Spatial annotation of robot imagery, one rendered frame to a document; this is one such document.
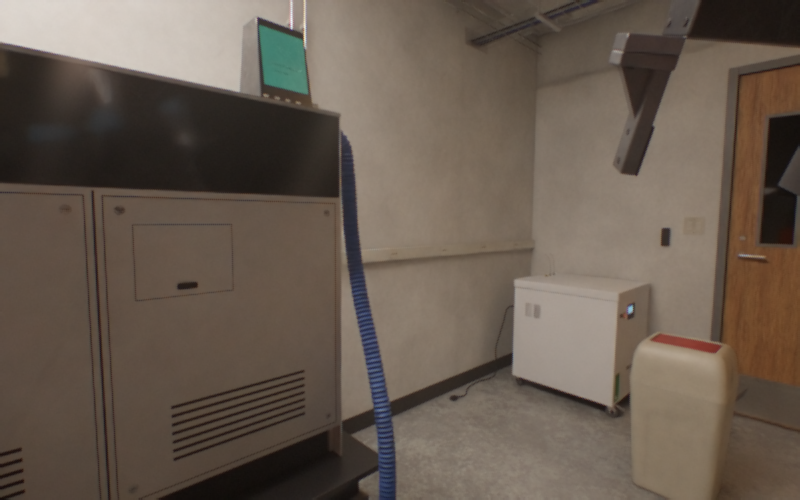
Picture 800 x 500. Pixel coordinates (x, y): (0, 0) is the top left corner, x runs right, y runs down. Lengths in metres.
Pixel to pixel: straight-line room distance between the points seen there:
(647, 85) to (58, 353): 0.72
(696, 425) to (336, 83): 2.27
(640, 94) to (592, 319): 2.52
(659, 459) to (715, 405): 0.37
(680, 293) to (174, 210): 3.13
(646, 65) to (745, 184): 2.95
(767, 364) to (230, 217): 3.18
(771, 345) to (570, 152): 1.82
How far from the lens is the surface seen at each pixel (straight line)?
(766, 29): 0.39
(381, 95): 2.47
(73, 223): 0.68
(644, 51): 0.37
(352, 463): 0.94
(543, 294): 2.97
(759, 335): 3.36
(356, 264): 0.86
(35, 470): 0.75
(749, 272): 3.31
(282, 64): 0.87
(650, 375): 2.17
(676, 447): 2.27
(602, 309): 2.82
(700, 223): 3.30
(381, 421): 0.84
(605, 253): 3.48
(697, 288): 3.34
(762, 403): 3.47
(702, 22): 0.37
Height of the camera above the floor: 1.24
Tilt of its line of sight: 5 degrees down
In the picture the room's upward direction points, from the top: straight up
